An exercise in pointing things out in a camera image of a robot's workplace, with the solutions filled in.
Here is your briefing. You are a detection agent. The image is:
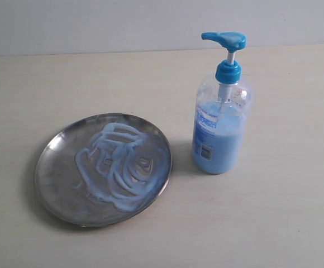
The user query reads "blue soap smear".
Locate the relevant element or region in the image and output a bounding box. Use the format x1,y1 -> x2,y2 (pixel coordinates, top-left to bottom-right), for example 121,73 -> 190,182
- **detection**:
75,122 -> 171,212

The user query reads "blue pump lotion bottle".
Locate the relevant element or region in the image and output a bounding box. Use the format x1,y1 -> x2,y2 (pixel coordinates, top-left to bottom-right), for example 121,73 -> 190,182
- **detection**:
192,32 -> 253,174

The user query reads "round steel plate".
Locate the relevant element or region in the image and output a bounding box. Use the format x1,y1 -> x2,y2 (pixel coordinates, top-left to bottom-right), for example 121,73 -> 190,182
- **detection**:
34,113 -> 173,227

